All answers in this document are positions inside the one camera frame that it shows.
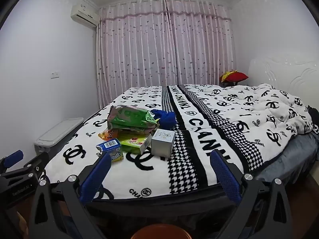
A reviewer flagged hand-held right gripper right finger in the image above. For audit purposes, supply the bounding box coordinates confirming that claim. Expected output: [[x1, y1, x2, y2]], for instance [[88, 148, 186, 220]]
[[209, 151, 293, 239]]

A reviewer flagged orange plastic bin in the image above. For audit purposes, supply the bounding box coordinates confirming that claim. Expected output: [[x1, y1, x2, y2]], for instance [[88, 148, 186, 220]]
[[130, 224, 192, 239]]

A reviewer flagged blue cloth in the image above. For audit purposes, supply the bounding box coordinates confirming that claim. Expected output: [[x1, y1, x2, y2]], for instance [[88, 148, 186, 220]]
[[151, 109, 176, 130]]

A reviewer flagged grey bed sheet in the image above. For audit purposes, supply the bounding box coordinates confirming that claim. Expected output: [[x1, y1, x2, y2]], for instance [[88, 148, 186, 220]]
[[249, 129, 319, 187]]

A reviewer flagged white air conditioner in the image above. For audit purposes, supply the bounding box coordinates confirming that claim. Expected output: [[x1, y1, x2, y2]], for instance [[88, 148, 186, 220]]
[[70, 4, 99, 26]]

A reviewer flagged green box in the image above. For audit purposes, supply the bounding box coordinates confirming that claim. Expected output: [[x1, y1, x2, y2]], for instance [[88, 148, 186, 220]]
[[118, 133, 152, 155]]

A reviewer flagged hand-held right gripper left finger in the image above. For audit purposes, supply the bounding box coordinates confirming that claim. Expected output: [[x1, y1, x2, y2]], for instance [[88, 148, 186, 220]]
[[30, 152, 112, 239]]

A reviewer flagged red and yellow cushion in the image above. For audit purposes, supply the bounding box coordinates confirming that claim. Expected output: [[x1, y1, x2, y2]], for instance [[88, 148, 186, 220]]
[[219, 70, 249, 84]]

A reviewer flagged pink dotted curtain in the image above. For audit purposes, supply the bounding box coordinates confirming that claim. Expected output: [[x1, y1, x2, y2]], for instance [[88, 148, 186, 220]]
[[163, 0, 236, 87], [96, 0, 175, 107]]

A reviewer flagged dark cloth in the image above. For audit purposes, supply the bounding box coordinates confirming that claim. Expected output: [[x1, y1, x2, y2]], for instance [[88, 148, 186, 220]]
[[306, 105, 319, 132]]

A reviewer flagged black and white printed blanket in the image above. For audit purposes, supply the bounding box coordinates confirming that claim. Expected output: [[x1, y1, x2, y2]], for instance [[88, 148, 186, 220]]
[[43, 83, 315, 201]]

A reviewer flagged grey square box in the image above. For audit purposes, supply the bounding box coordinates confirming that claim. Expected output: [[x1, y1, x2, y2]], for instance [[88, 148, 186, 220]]
[[151, 130, 175, 158]]

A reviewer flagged orange snack packet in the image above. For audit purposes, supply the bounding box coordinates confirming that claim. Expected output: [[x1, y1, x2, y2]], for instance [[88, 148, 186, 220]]
[[98, 128, 120, 141]]

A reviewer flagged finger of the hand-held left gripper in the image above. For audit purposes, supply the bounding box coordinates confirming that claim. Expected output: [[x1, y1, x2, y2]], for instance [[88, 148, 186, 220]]
[[15, 151, 50, 177], [0, 150, 24, 172]]

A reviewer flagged white bed headboard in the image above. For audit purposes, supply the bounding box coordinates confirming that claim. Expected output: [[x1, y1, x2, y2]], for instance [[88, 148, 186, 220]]
[[248, 55, 319, 100]]

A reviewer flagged white plastic storage box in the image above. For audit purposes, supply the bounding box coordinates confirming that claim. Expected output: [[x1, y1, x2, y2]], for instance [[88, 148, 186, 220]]
[[34, 118, 84, 152]]

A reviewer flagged green snack bag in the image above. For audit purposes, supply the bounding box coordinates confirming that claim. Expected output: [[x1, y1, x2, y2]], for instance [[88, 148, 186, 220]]
[[107, 105, 160, 131]]

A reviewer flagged blue and yellow box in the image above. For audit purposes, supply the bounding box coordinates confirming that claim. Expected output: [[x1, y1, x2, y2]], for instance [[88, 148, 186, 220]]
[[96, 139, 124, 162]]

